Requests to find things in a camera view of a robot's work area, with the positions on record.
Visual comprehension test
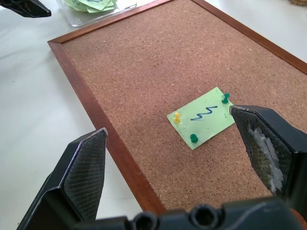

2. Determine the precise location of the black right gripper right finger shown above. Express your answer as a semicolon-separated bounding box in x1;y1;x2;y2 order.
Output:
229;104;307;204

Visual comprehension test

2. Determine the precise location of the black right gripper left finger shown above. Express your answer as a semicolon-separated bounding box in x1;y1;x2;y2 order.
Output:
16;127;108;230

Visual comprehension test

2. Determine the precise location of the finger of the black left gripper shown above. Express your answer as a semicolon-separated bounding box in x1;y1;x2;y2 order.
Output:
0;0;52;18

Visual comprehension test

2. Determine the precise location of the green note with blue squiggle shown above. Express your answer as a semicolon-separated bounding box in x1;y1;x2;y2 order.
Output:
166;87;236;151

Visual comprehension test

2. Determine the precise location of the wood-framed cork board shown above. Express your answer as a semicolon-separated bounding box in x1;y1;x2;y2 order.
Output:
47;0;307;215

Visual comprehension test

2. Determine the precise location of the clear plastic box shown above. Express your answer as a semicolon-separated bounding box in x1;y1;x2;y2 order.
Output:
58;0;138;27

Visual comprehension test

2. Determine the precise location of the stack of green notes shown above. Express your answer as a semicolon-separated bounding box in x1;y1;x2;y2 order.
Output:
65;0;118;13

